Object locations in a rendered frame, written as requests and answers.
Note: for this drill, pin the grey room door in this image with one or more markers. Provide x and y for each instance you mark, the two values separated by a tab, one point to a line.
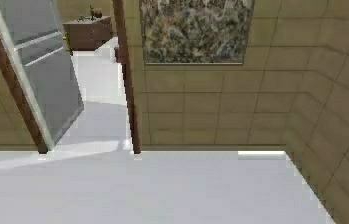
45	66

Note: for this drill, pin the brown wooden cabinet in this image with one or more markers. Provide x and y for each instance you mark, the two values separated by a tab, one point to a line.
87	35

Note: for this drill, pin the small dark house plant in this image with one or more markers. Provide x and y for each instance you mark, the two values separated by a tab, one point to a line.
88	15

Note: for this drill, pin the dark round pot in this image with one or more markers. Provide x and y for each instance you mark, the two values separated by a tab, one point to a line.
97	13

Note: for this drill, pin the mottled framed wall picture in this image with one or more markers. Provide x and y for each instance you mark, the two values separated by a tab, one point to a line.
195	31

